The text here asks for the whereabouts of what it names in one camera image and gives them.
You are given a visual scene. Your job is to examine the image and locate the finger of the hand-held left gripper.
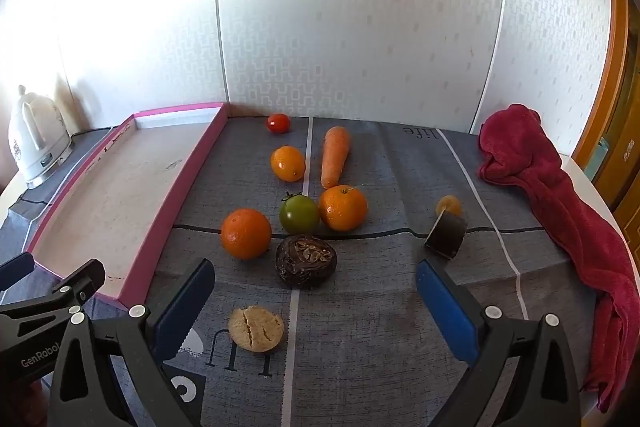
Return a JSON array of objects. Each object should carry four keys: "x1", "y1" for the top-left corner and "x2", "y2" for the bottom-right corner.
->
[
  {"x1": 0, "y1": 258, "x2": 106, "y2": 333},
  {"x1": 0, "y1": 252, "x2": 36, "y2": 291}
]

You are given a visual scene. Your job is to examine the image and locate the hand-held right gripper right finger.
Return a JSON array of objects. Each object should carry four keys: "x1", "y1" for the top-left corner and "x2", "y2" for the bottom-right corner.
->
[{"x1": 416, "y1": 260, "x2": 584, "y2": 427}]

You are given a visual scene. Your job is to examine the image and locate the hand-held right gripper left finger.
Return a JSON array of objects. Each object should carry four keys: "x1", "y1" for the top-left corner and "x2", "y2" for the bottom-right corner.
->
[{"x1": 47, "y1": 257, "x2": 217, "y2": 427}]

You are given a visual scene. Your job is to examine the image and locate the round cracked cookie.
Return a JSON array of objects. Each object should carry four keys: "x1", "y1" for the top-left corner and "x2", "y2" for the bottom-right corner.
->
[{"x1": 228, "y1": 305, "x2": 285, "y2": 352}]

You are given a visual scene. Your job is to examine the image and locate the large round orange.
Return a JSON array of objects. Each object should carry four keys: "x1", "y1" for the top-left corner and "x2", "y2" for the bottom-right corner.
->
[{"x1": 221, "y1": 208, "x2": 273, "y2": 260}]

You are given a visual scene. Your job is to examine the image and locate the pink-edged cardboard tray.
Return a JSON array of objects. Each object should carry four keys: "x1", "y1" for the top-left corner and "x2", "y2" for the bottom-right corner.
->
[{"x1": 26, "y1": 102, "x2": 230, "y2": 304}]

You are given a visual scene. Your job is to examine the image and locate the small yellow fruit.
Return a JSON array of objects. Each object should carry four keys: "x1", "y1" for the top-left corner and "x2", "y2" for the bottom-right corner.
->
[{"x1": 435, "y1": 195, "x2": 463, "y2": 218}]

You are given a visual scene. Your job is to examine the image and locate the dark wrinkled passion fruit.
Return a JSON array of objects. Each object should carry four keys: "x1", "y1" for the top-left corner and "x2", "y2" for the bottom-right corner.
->
[{"x1": 275, "y1": 234, "x2": 338, "y2": 291}]

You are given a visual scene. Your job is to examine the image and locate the orange with green stem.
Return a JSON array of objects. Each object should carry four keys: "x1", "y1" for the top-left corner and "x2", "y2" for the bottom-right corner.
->
[{"x1": 319, "y1": 185, "x2": 369, "y2": 232}]

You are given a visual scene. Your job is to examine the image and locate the green tomato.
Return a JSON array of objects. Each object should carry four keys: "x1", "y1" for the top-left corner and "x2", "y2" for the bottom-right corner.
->
[{"x1": 279, "y1": 190, "x2": 321, "y2": 235}]

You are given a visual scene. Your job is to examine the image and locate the small glossy orange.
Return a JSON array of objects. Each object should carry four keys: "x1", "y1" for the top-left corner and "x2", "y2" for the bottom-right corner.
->
[{"x1": 270, "y1": 146, "x2": 306, "y2": 182}]

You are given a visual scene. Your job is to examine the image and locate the orange carrot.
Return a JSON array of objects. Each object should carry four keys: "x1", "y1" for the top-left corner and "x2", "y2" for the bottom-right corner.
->
[{"x1": 320, "y1": 126, "x2": 352, "y2": 189}]

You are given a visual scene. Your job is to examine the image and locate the grey tablecloth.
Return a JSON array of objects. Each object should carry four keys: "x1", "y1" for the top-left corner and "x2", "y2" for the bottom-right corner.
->
[{"x1": 0, "y1": 114, "x2": 603, "y2": 427}]

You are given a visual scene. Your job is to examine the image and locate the white electric kettle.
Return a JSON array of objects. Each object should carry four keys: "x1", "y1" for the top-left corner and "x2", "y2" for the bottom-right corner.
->
[{"x1": 7, "y1": 85, "x2": 76, "y2": 190}]

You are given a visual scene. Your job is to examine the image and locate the red towel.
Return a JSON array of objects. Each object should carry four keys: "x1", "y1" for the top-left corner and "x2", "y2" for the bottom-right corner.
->
[{"x1": 478, "y1": 104, "x2": 640, "y2": 414}]

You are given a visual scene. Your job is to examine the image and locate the wooden door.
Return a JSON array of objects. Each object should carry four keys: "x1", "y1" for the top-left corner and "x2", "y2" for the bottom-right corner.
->
[{"x1": 570, "y1": 0, "x2": 640, "y2": 258}]

